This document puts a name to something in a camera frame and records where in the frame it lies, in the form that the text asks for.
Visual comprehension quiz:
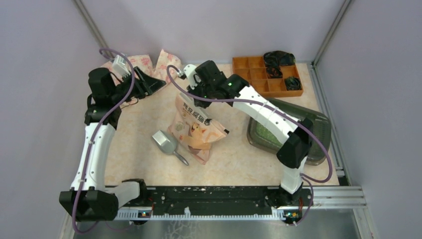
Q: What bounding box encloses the orange compartment tray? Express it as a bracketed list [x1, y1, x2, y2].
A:
[232, 56, 304, 98]

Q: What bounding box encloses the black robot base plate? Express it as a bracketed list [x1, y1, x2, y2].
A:
[115, 186, 314, 225]

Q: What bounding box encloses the dark cloth on tray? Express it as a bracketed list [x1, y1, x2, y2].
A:
[263, 50, 296, 79]

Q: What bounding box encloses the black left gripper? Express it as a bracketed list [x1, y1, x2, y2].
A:
[110, 66, 166, 105]

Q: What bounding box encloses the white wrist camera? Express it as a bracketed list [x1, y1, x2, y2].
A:
[112, 54, 132, 78]
[183, 64, 196, 85]

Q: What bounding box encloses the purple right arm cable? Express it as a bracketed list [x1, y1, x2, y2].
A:
[166, 64, 333, 226]

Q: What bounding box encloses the dark green litter box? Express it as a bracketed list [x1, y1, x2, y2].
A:
[246, 98, 331, 166]

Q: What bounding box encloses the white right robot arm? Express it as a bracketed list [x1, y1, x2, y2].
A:
[178, 60, 314, 205]

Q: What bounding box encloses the grey metal scoop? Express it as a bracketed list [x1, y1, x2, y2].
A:
[152, 130, 190, 166]

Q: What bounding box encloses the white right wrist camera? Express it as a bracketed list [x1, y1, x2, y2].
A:
[183, 64, 196, 85]

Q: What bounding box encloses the orange cat litter bag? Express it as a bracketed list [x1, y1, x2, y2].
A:
[167, 93, 229, 165]

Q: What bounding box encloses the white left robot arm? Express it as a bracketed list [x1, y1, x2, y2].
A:
[59, 67, 166, 222]

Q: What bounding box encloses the small dark cloth ball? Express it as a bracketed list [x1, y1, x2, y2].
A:
[284, 76, 302, 91]

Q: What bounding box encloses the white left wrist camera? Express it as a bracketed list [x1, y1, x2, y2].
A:
[112, 54, 132, 78]

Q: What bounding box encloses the pink patterned cloth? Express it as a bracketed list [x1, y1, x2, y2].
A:
[100, 49, 182, 84]

